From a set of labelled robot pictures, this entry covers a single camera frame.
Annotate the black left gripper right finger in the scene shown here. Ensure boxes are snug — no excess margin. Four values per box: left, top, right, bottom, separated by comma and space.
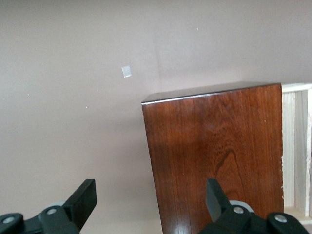
201, 178, 255, 234

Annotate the light wood drawer white handle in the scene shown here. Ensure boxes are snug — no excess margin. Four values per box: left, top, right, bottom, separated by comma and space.
281, 82, 312, 226

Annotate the dark wooden drawer cabinet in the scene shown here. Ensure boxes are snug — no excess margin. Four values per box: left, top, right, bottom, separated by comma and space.
141, 82, 285, 234

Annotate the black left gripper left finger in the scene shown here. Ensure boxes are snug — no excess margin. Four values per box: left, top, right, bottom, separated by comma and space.
39, 178, 98, 234

